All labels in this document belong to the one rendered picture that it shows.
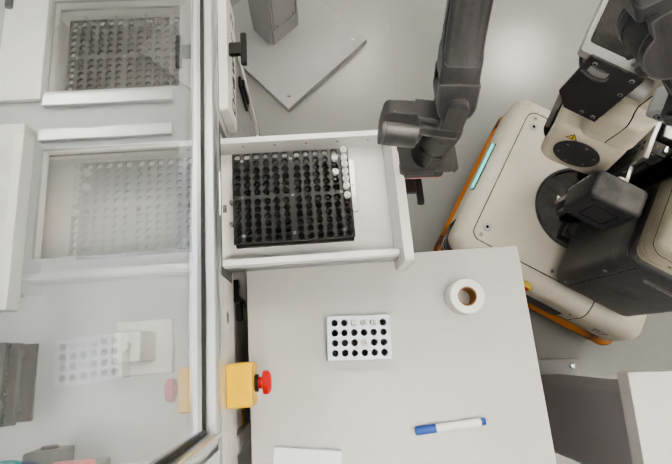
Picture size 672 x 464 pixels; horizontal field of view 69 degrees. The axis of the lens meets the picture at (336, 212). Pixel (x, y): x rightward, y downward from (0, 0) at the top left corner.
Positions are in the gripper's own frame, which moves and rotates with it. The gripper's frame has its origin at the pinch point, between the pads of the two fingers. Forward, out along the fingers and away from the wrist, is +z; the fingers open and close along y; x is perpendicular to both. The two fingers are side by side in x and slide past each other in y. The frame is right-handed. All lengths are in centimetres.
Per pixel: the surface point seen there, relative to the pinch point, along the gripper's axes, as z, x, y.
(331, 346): 10.8, 30.8, 17.9
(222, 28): -2.0, -31.8, 36.0
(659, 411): 12, 48, -46
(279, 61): 86, -82, 25
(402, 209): -2.9, 8.0, 4.2
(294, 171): 0.6, -1.6, 23.2
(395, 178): -2.8, 2.0, 4.8
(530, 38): 86, -90, -82
